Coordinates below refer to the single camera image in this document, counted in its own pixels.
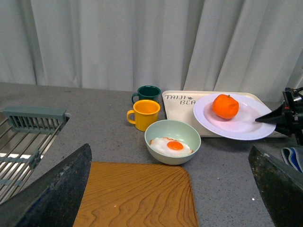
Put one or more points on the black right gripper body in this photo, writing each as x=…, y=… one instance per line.
x=291, y=119

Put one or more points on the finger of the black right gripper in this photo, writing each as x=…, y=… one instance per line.
x=274, y=117

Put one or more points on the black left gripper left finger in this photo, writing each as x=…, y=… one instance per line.
x=53, y=200

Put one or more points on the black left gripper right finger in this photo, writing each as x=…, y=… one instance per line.
x=280, y=187

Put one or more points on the white plate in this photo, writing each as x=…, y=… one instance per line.
x=241, y=127

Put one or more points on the orange mandarin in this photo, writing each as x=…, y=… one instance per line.
x=225, y=106

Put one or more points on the grey blue cloth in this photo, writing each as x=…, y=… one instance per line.
x=293, y=156

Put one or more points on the wooden cutting board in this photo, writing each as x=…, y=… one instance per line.
x=137, y=195

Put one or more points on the grey green dish rack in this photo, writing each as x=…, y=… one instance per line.
x=26, y=133

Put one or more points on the white curtain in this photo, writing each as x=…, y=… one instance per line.
x=253, y=46

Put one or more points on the beige bear tray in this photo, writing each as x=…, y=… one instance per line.
x=179, y=106

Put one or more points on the light green bowl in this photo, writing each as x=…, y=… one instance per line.
x=176, y=130

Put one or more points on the fake fried egg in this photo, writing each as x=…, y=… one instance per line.
x=170, y=147

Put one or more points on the yellow mug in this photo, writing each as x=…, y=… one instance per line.
x=143, y=114

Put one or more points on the dark green mug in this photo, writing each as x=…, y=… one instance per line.
x=147, y=93

